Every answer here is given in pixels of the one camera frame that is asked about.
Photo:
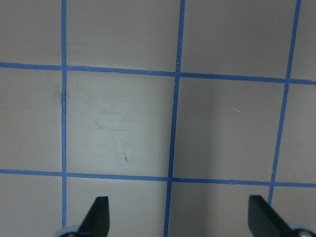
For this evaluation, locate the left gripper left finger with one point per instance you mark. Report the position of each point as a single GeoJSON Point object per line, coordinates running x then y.
{"type": "Point", "coordinates": [97, 221]}

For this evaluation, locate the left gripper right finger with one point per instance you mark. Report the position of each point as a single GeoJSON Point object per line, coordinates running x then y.
{"type": "Point", "coordinates": [263, 221]}

